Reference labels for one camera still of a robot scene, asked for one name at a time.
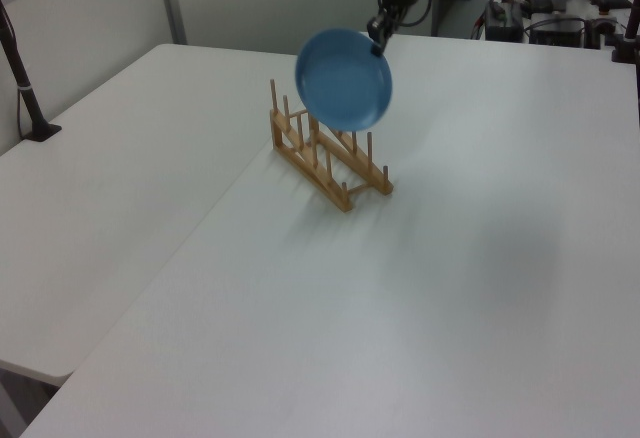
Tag blue round plate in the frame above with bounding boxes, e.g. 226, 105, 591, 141
294, 28, 395, 133

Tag wooden plate rack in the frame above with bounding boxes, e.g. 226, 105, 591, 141
268, 77, 395, 214

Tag black desktop device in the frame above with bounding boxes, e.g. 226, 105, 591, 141
502, 0, 571, 15

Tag black flat electronics box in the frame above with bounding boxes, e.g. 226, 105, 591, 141
528, 17, 587, 47

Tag silver metal device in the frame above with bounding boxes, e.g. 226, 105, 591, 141
585, 13, 620, 50

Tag black clamped pole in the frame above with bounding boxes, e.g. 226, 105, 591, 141
610, 0, 640, 64

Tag red and white wires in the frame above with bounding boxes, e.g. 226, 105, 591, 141
469, 7, 490, 40

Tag black camera pole with base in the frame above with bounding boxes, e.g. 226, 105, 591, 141
0, 0, 64, 143

